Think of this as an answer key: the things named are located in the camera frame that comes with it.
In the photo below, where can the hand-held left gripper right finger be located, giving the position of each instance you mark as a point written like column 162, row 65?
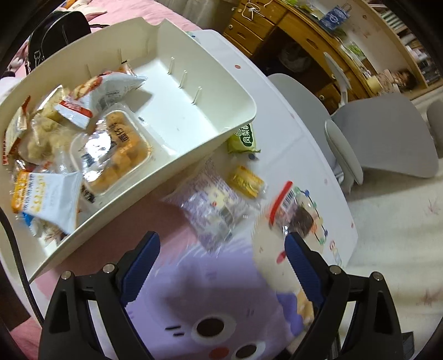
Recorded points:
column 304, row 273

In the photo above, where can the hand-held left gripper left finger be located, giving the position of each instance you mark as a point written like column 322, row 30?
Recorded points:
column 138, row 270

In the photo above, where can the clear packet with red stripe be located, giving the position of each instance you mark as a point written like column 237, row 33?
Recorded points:
column 297, row 214

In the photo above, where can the white yellow snack packet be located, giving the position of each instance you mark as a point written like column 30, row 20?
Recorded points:
column 45, row 197

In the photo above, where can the yellow cake tray pack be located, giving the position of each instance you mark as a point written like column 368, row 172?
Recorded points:
column 117, row 152

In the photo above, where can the clear bag of yellow puffs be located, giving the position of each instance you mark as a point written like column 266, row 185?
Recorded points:
column 52, row 100
column 41, row 142

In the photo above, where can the white plastic storage tray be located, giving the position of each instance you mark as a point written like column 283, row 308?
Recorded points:
column 180, row 104

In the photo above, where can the blue white snack packet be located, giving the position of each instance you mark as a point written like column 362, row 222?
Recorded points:
column 116, row 88

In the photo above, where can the white printed snack packet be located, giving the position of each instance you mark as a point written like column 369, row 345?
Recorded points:
column 211, row 204

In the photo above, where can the small yellow snack packet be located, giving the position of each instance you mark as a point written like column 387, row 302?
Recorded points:
column 247, row 180

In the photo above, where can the green snack packet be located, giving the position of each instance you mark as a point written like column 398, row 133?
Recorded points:
column 244, row 140

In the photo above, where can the grey office chair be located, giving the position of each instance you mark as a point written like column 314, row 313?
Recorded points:
column 387, row 138

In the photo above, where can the black bag under desk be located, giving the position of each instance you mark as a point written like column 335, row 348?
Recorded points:
column 294, row 57

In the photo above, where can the doll figurine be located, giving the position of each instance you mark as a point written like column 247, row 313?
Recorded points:
column 401, row 79

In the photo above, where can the green picture box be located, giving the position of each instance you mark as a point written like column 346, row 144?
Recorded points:
column 354, row 52

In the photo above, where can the wooden desk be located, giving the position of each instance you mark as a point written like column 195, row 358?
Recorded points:
column 301, row 38

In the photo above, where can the black handbag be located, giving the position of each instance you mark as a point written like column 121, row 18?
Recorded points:
column 55, row 31

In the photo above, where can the wooden bookshelf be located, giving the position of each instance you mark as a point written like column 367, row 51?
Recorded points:
column 408, row 38

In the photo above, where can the blue gift bag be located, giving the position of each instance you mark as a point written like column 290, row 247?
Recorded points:
column 334, row 15

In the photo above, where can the pink blanket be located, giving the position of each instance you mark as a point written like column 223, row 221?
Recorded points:
column 121, row 8

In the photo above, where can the row of books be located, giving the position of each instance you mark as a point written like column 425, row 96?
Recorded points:
column 394, row 20

